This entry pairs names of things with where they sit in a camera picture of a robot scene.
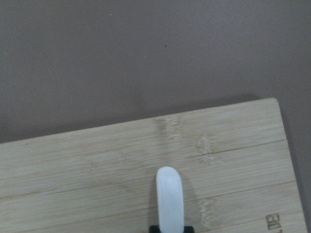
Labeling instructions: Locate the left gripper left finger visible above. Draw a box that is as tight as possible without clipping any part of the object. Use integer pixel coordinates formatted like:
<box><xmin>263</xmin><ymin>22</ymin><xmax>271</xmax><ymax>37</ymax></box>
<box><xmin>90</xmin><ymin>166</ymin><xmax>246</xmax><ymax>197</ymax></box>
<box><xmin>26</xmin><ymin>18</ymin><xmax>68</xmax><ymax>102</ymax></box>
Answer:
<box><xmin>148</xmin><ymin>225</ymin><xmax>160</xmax><ymax>233</ymax></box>

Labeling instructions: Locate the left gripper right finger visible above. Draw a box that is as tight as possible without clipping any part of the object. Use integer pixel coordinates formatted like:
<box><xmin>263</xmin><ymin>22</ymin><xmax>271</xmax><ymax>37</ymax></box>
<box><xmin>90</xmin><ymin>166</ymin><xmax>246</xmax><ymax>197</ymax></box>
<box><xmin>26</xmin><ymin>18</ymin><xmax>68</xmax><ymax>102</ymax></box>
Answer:
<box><xmin>184</xmin><ymin>226</ymin><xmax>194</xmax><ymax>233</ymax></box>

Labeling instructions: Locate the white ceramic spoon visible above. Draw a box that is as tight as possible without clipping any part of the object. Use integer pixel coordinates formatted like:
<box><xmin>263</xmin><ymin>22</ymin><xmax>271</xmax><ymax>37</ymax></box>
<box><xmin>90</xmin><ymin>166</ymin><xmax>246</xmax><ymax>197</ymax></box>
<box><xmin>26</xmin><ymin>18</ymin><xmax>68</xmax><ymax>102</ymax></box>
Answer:
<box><xmin>156</xmin><ymin>166</ymin><xmax>184</xmax><ymax>233</ymax></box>

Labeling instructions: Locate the bamboo cutting board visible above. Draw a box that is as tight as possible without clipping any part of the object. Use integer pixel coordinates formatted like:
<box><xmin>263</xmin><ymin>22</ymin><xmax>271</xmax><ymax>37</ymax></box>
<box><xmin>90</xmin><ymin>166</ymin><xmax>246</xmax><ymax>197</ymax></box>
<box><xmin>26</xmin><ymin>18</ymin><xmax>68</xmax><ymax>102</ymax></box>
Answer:
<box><xmin>0</xmin><ymin>98</ymin><xmax>307</xmax><ymax>233</ymax></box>

